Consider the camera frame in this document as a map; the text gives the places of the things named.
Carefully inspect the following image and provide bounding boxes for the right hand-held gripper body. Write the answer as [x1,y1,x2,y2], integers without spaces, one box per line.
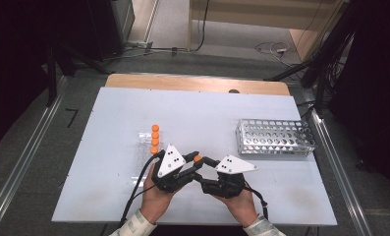
[200,153,259,200]

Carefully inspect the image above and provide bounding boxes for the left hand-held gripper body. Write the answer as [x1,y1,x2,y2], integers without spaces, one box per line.
[151,143,195,194]

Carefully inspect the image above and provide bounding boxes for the clear plastic tube rack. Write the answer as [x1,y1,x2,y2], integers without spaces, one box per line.
[131,131,165,189]

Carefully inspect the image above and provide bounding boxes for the metal tube rack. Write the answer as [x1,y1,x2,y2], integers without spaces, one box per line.
[235,118,317,156]

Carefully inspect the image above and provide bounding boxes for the person's right hand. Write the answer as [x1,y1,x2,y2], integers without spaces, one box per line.
[213,188,259,228]

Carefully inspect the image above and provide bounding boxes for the person's left hand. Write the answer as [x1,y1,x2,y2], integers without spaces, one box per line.
[139,163,176,226]

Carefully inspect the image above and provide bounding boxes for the black cabinet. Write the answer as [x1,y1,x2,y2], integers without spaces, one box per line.
[84,0,137,62]

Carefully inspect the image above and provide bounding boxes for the wooden shelf unit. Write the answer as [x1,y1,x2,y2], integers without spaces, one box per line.
[187,0,348,62]

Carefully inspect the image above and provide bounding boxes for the dark curtain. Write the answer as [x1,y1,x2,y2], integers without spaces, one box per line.
[0,0,97,154]
[326,0,390,200]

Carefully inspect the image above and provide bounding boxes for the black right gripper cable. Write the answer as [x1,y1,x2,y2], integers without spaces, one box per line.
[244,181,270,221]

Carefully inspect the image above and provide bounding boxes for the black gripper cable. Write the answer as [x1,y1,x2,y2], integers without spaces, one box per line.
[244,181,270,221]
[119,153,161,227]

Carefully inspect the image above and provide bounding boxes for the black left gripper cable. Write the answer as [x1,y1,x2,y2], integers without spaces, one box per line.
[119,153,161,227]

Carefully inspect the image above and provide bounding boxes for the aluminium rail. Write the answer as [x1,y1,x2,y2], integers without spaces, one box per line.
[308,107,374,236]
[0,76,69,236]

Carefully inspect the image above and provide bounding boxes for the black hanging cable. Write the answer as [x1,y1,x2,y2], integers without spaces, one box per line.
[194,0,211,53]

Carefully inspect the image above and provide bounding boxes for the white coiled cable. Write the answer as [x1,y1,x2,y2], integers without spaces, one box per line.
[254,40,303,69]

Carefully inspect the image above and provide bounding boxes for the black metal stand with cables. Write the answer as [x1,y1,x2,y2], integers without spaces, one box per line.
[263,0,359,114]

